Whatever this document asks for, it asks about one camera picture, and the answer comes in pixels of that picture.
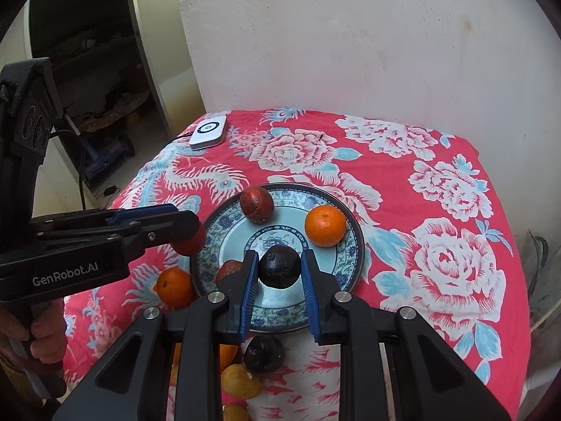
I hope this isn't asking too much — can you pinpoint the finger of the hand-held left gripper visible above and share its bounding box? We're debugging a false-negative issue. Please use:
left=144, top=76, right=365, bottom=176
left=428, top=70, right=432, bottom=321
left=31, top=204, right=178, bottom=229
left=39, top=209, right=200, bottom=252

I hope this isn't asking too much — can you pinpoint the red floral tablecloth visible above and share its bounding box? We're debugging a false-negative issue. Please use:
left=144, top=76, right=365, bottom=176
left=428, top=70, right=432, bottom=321
left=61, top=107, right=520, bottom=421

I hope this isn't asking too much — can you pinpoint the small orange mandarin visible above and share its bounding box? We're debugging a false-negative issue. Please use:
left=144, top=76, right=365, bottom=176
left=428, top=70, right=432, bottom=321
left=304, top=205, right=348, bottom=248

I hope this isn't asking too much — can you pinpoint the white square device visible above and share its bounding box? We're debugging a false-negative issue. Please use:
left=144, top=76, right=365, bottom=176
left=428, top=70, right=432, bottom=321
left=188, top=114, right=229, bottom=151

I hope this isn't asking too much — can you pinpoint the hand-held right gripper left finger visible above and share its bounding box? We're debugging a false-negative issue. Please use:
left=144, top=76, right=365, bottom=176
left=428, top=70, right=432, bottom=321
left=52, top=250, right=260, bottom=421

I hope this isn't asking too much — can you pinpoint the blue wheeled cart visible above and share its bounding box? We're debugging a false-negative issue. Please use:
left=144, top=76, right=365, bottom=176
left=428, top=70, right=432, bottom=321
left=81, top=134, right=134, bottom=180

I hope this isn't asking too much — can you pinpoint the wrinkled dark red passion fruit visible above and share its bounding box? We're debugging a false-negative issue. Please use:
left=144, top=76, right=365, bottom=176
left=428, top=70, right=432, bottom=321
left=239, top=187, right=275, bottom=225

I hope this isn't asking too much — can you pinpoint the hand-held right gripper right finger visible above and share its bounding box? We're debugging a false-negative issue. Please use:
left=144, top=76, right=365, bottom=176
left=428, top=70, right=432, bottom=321
left=300, top=249, right=511, bottom=421

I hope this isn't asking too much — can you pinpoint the smooth dark red fruit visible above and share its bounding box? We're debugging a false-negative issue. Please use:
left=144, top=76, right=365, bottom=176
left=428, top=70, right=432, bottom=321
left=215, top=260, right=243, bottom=288

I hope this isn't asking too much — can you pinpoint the blue patterned ceramic plate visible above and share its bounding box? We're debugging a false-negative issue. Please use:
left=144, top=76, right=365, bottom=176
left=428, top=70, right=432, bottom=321
left=190, top=183, right=366, bottom=333

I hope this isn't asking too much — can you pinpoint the person's left hand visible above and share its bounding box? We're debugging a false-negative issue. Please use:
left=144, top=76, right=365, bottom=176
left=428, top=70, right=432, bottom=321
left=0, top=300, right=68, bottom=375

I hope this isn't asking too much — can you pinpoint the round wooden board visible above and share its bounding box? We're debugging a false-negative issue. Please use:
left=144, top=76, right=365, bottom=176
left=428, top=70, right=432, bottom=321
left=66, top=92, right=147, bottom=132

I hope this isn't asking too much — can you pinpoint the dark purple plum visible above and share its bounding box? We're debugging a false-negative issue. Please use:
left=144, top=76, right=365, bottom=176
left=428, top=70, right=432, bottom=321
left=244, top=335, right=286, bottom=374
left=258, top=247, right=302, bottom=289

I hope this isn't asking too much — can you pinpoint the thick black cable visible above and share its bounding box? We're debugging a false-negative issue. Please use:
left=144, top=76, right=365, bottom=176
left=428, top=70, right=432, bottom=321
left=48, top=128, right=88, bottom=211

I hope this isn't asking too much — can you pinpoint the red apple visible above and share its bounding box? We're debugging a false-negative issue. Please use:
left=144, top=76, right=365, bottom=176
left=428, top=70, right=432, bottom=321
left=170, top=221, right=207, bottom=257

